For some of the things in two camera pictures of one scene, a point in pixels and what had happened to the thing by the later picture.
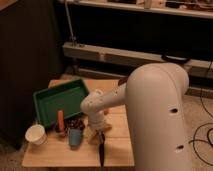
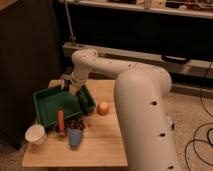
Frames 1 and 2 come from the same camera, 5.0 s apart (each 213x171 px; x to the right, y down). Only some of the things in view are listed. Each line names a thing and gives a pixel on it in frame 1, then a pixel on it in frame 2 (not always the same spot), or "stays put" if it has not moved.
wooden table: [56, 151] stays put
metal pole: [73, 38] stays put
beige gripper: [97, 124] -> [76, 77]
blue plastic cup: [75, 137] stays put
